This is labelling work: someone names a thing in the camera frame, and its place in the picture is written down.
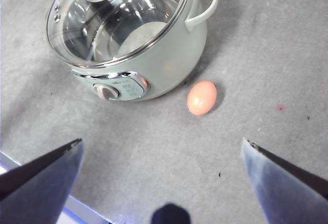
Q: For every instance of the brown egg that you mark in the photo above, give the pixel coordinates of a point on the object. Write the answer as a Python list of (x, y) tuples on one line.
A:
[(202, 98)]

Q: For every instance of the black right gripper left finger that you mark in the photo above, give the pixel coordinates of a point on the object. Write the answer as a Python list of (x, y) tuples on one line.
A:
[(38, 190)]

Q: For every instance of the sage green electric cooking pot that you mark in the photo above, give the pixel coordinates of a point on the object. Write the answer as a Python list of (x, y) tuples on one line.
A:
[(179, 55)]

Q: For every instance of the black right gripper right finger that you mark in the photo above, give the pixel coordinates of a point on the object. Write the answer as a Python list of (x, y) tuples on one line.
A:
[(287, 195)]

